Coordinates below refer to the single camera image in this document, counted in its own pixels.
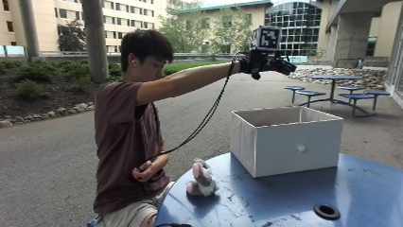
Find black glove cable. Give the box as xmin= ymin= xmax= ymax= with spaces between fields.
xmin=144 ymin=56 xmax=238 ymax=165

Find blue round stool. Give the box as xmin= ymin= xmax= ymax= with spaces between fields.
xmin=338 ymin=93 xmax=376 ymax=118
xmin=294 ymin=90 xmax=327 ymax=109
xmin=283 ymin=85 xmax=307 ymax=105
xmin=363 ymin=90 xmax=391 ymax=112
xmin=338 ymin=85 xmax=363 ymax=95

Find white cube of black markers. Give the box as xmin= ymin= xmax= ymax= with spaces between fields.
xmin=250 ymin=26 xmax=282 ymax=51

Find brown t-shirt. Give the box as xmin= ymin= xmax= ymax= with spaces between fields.
xmin=92 ymin=80 xmax=172 ymax=217

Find blue picnic table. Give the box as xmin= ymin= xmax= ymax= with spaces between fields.
xmin=298 ymin=75 xmax=376 ymax=117

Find beige shorts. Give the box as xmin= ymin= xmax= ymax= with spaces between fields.
xmin=94 ymin=181 xmax=177 ymax=227

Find the person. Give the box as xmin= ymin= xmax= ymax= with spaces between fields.
xmin=92 ymin=28 xmax=297 ymax=227

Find glass-fronted building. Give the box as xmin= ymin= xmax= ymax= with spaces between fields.
xmin=263 ymin=1 xmax=323 ymax=58

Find grey and pink plush toy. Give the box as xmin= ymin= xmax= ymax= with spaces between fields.
xmin=185 ymin=158 xmax=221 ymax=198

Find pile of grey rocks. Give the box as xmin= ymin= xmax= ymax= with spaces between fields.
xmin=289 ymin=66 xmax=390 ymax=91

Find green-roofed building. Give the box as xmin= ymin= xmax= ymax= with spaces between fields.
xmin=168 ymin=0 xmax=274 ymax=55

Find blue seat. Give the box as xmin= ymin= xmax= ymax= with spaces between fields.
xmin=85 ymin=215 xmax=102 ymax=227

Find grey concrete building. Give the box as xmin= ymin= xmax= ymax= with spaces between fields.
xmin=317 ymin=0 xmax=403 ymax=108

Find green lawn strip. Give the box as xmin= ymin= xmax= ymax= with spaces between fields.
xmin=162 ymin=60 xmax=231 ymax=77

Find green trees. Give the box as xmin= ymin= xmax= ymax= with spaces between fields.
xmin=157 ymin=0 xmax=254 ymax=55

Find white fabric storage box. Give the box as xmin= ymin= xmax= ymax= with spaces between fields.
xmin=229 ymin=106 xmax=345 ymax=179

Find row of border stones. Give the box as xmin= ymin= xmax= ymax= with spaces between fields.
xmin=0 ymin=101 xmax=96 ymax=130

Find bed of green shrubs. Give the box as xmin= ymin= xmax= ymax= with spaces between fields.
xmin=0 ymin=58 xmax=124 ymax=102

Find beige building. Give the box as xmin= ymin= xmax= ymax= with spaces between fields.
xmin=0 ymin=0 xmax=170 ymax=55

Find thick grey pole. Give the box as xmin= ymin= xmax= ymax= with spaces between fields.
xmin=80 ymin=0 xmax=110 ymax=84

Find dark tree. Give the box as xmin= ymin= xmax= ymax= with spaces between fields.
xmin=57 ymin=20 xmax=88 ymax=53

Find glass railing panel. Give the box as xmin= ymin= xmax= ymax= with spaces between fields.
xmin=0 ymin=44 xmax=28 ymax=58

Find black cable end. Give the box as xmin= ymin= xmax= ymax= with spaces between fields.
xmin=154 ymin=222 xmax=193 ymax=227

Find black plastic ring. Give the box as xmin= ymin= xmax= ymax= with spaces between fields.
xmin=313 ymin=202 xmax=342 ymax=221

